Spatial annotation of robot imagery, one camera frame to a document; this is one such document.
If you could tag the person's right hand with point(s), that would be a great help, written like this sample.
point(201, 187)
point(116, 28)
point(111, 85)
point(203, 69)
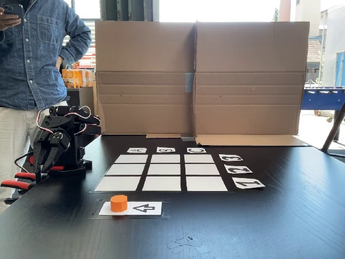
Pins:
point(9, 23)

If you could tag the red black clamp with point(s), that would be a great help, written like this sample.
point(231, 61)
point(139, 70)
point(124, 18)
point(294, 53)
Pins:
point(16, 185)

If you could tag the dark smartphone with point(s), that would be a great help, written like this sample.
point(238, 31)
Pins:
point(13, 9)

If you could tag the person's left hand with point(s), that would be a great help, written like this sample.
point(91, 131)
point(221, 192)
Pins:
point(59, 63)

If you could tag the paper sheet letter C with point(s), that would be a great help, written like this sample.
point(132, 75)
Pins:
point(196, 150)

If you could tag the person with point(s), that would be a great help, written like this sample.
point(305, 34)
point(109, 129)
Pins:
point(27, 67)

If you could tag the large brown cardboard box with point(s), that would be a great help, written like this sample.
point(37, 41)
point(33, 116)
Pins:
point(242, 54)

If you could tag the blue foosball table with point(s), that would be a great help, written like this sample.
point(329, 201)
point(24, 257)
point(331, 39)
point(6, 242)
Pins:
point(323, 98)

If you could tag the white arrow paper sheet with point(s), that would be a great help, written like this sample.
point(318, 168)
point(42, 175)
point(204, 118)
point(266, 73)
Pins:
point(144, 208)

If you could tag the paper sheet number 3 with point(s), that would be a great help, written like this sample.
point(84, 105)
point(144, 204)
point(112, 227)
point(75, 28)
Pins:
point(231, 157)

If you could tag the clear tape scraps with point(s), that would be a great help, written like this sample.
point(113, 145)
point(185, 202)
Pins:
point(188, 242)

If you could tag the grey duct tape strip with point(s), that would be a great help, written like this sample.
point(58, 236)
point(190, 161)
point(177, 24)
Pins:
point(187, 138)
point(189, 82)

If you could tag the dark slanted metal leg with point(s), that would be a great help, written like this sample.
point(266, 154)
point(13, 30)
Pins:
point(332, 129)

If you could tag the white nine-square grid sheet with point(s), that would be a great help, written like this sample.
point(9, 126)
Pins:
point(164, 183)

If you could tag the orange white carton pack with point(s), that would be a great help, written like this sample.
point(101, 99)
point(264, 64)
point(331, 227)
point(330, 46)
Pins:
point(78, 78)

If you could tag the round orange token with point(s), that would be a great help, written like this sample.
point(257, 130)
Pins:
point(118, 203)

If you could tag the paper sheet letter A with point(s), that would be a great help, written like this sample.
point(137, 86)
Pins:
point(136, 150)

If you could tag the paper sheet number 2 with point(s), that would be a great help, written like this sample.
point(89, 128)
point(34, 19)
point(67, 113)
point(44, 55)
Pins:
point(238, 169)

